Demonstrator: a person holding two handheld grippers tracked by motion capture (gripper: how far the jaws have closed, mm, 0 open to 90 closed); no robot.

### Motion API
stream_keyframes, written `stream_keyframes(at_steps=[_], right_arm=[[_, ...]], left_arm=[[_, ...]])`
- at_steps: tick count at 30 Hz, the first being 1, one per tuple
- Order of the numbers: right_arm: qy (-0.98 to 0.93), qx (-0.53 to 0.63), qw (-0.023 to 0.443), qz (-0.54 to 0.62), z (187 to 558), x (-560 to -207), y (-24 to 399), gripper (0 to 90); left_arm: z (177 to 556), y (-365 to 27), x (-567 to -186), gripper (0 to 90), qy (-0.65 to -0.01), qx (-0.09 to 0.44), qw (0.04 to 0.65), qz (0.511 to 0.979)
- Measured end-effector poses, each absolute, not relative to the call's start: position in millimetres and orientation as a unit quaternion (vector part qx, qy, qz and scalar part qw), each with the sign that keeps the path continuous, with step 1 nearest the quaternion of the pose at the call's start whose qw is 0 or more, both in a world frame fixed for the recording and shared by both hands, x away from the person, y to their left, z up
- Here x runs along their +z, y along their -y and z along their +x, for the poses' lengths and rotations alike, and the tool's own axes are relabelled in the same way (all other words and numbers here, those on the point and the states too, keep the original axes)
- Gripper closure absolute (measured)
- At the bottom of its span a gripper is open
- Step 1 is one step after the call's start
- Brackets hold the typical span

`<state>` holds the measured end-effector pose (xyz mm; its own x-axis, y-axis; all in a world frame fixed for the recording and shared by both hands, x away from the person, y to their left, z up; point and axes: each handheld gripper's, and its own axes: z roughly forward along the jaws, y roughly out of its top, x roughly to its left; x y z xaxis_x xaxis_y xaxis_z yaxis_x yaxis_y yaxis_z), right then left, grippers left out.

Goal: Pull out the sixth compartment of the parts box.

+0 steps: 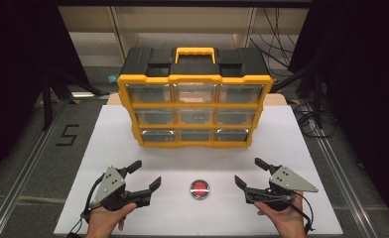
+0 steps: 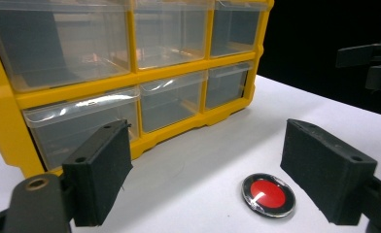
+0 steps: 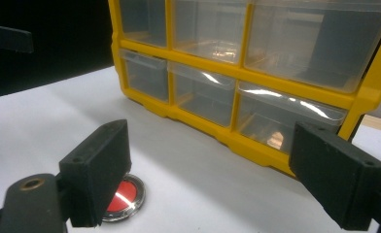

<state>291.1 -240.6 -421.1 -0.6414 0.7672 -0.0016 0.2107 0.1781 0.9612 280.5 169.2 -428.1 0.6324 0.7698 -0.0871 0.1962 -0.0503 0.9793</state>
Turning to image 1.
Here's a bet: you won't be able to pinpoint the person's left hand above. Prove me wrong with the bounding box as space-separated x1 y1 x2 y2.
84 202 138 238

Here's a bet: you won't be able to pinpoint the coiled black floor cables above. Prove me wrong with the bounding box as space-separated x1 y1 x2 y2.
293 98 338 140

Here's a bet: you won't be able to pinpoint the black metal stand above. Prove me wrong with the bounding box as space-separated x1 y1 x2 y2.
41 67 111 132
269 60 326 131

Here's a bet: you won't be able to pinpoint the white table mat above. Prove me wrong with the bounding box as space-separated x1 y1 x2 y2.
53 104 344 237

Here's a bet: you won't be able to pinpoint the hanging black cables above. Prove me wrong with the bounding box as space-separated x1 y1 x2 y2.
249 7 300 71

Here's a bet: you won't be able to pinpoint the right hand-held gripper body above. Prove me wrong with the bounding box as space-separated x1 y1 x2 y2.
265 166 320 212

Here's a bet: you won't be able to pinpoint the round red and silver tin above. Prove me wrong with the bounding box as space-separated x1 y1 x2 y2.
190 178 211 201

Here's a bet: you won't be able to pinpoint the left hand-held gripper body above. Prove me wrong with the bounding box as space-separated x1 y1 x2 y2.
89 166 141 212

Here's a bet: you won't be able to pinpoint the person's right hand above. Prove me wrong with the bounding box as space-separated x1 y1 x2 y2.
253 191 308 238

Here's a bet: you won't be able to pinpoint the yellow and black drawer organizer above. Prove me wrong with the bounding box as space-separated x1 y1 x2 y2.
117 46 274 149

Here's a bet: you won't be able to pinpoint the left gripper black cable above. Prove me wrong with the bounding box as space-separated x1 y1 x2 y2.
66 174 105 238

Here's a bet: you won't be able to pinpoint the grid of clear organizer drawers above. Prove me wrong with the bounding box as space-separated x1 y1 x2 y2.
126 82 266 143

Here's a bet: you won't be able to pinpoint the aluminium floor rail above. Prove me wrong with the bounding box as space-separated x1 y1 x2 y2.
310 127 380 238
0 98 71 238

